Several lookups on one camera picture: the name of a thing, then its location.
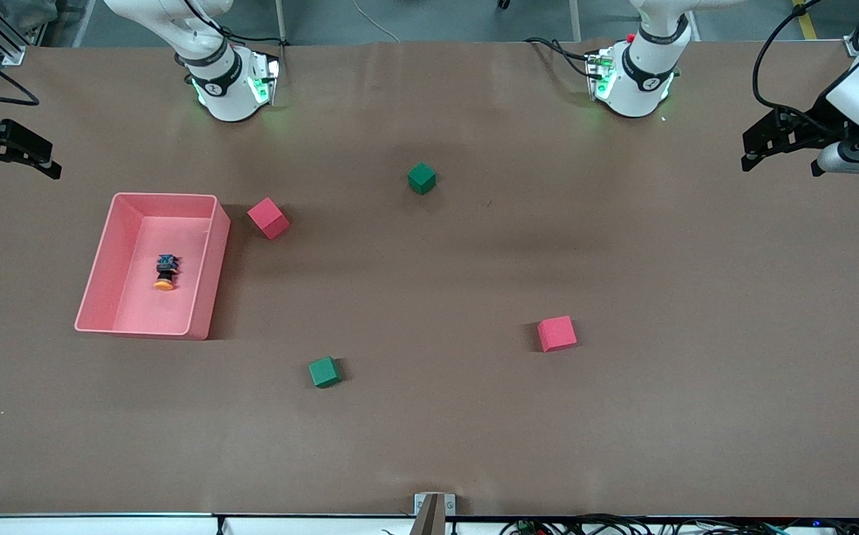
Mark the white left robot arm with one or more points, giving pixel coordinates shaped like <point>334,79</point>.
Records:
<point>641,74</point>

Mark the orange capped black push button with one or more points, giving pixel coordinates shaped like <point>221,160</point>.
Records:
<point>166,271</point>

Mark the grey crumpled cover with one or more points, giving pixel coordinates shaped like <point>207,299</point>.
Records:
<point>24,13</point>

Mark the green cube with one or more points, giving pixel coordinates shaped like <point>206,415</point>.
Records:
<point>324,373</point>
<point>422,178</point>

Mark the pink plastic bin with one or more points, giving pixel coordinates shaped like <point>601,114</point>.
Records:
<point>132,312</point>

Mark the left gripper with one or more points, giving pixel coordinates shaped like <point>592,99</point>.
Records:
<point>818,119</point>

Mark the pink cube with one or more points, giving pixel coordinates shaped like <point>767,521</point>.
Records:
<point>270,221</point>
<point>557,334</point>

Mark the brown table cover sheet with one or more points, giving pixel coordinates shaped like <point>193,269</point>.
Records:
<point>429,431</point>

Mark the metal bracket with pole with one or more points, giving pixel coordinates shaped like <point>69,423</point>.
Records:
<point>435,513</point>

